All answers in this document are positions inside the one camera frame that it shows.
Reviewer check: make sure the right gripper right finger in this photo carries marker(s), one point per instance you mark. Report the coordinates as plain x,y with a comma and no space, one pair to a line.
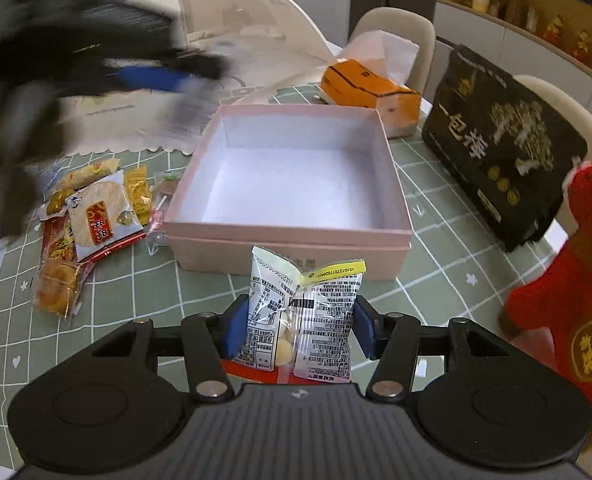
392,341

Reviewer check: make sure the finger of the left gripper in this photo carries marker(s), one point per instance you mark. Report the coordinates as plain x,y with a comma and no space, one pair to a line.
166,74

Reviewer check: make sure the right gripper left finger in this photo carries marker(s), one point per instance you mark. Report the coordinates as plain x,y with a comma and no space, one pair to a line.
208,339

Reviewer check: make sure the white biscuit snack packet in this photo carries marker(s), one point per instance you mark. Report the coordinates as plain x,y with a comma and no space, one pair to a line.
298,323

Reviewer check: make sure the yellow gold snack packet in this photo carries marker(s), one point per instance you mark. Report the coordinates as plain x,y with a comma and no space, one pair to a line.
139,193

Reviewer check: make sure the olive vacuum packet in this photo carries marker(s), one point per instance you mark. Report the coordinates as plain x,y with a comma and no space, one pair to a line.
56,205

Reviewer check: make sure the rice cracker packet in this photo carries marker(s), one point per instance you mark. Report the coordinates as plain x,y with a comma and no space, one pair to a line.
102,218

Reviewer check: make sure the small bread cake packet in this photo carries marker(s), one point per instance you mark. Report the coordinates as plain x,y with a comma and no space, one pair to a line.
57,286

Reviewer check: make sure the red vegetarian chicken packet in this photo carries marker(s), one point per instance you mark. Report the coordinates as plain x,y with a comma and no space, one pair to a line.
58,240

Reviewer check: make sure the hawthorn lollipop packet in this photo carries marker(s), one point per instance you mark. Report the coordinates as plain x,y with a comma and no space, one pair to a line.
165,185

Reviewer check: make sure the long yellow biscuit packet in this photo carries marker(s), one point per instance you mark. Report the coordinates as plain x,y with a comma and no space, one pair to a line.
84,176

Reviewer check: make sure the cream mesh food cover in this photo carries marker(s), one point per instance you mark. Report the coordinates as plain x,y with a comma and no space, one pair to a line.
266,41

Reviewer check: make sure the pink cardboard box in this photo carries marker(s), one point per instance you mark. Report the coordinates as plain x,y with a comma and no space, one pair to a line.
316,184

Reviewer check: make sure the red plush toy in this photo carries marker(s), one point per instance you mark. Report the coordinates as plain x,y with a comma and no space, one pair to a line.
560,301

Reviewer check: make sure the orange tissue pack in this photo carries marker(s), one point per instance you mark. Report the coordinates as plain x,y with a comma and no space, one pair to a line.
372,72

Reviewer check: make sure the black plum snack bag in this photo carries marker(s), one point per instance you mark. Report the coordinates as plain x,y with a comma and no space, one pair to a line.
507,148

